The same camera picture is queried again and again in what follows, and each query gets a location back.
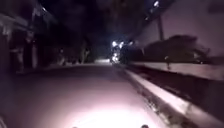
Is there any grey asphalt road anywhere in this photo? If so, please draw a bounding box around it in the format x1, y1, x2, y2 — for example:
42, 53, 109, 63
0, 59, 168, 128

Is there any pale concrete kerb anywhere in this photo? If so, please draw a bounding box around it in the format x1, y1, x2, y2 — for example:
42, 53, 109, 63
114, 63, 224, 128

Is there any dark bush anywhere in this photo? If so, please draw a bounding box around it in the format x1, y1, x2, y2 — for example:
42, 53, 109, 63
141, 34, 212, 64

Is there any dark building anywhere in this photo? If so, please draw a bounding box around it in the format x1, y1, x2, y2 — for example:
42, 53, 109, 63
0, 0, 64, 73

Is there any long pale wall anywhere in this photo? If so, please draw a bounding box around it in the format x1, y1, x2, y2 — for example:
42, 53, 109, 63
128, 0, 224, 59

